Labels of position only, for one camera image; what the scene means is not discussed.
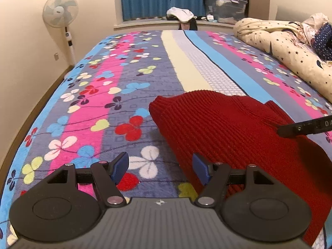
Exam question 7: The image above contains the clear plastic storage bin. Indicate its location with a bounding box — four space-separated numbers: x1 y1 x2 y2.
204 0 249 24

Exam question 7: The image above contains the navy dotted cloth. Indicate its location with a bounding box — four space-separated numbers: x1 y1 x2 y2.
312 22 332 61

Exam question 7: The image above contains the cream star-print duvet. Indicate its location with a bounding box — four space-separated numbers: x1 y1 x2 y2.
233 13 332 104

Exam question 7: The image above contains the red knit sweater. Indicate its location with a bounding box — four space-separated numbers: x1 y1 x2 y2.
149 90 332 246

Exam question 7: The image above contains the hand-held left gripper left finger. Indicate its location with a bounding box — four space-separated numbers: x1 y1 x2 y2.
39 152 129 208

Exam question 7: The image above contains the white standing fan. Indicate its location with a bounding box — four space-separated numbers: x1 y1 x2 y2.
43 0 79 66

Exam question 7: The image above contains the window sill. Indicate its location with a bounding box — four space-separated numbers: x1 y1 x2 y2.
113 18 235 31

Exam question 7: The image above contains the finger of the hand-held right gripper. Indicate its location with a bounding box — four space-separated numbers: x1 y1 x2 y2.
276 121 317 138

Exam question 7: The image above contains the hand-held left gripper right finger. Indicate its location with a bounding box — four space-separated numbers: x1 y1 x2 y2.
192 153 275 208

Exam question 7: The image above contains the white clothes pile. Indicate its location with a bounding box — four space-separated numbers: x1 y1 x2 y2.
166 7 198 23

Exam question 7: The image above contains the dark cloth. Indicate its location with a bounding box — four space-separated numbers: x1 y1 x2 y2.
178 18 199 31

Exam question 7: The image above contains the floral striped bed sheet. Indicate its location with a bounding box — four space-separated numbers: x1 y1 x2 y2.
0 30 332 249

